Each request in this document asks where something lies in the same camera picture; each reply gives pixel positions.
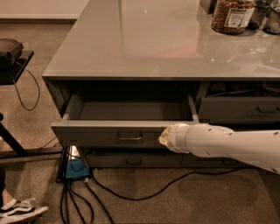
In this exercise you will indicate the black side table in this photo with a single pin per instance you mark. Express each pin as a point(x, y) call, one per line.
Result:
point(28, 110)

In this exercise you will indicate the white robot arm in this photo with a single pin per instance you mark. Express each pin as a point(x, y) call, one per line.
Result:
point(258, 148)

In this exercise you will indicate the black device on table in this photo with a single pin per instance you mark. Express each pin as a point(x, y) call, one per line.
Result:
point(10, 50)

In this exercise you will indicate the lower left grey drawer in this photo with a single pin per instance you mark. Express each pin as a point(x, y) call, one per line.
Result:
point(133, 158)

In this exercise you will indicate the grey cabinet counter unit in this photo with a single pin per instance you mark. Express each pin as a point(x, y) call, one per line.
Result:
point(150, 50)

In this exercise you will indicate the dark glass container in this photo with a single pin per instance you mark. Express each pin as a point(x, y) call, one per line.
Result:
point(260, 12)

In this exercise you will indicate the jar of nuts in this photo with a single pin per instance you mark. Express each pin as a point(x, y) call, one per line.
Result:
point(232, 16)

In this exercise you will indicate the right bottom grey drawer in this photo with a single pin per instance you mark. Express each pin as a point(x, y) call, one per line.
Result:
point(191, 161)

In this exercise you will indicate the blue box under cabinet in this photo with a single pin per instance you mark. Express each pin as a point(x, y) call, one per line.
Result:
point(75, 168)

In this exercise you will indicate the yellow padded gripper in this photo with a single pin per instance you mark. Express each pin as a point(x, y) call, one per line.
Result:
point(175, 136)

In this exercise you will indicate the black and white sneaker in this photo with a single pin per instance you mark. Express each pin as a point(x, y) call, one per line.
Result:
point(17, 211)

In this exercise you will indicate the clear glass jar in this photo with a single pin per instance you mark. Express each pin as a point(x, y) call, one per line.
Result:
point(272, 25)

